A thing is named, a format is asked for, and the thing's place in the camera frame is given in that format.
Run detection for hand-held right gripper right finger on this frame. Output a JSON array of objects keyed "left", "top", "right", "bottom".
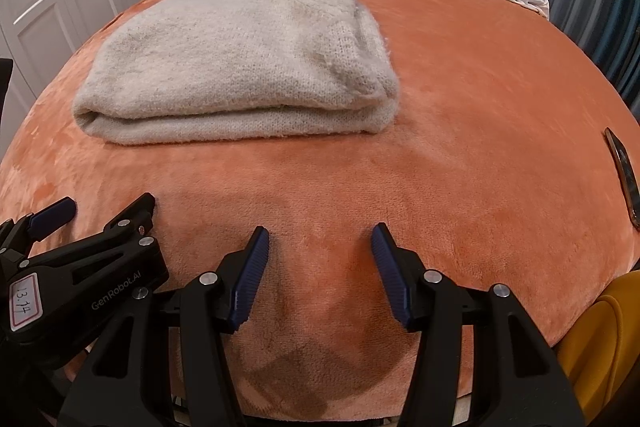
[{"left": 370, "top": 222, "right": 585, "bottom": 427}]

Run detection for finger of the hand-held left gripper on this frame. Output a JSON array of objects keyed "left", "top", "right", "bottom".
[
  {"left": 0, "top": 196, "right": 77, "bottom": 260},
  {"left": 100, "top": 192, "right": 157, "bottom": 240}
]

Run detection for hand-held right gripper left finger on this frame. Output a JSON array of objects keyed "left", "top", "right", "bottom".
[{"left": 57, "top": 226, "right": 271, "bottom": 427}]

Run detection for cream knitted sweater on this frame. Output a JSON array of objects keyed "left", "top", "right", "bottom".
[{"left": 72, "top": 0, "right": 402, "bottom": 146}]

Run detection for orange plush blanket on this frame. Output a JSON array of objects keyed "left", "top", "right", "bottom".
[{"left": 0, "top": 0, "right": 640, "bottom": 414}]

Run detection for yellow garment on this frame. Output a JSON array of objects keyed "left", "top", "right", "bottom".
[{"left": 555, "top": 273, "right": 640, "bottom": 409}]

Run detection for dark smartphone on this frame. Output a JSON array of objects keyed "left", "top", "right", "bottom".
[{"left": 603, "top": 127, "right": 640, "bottom": 229}]

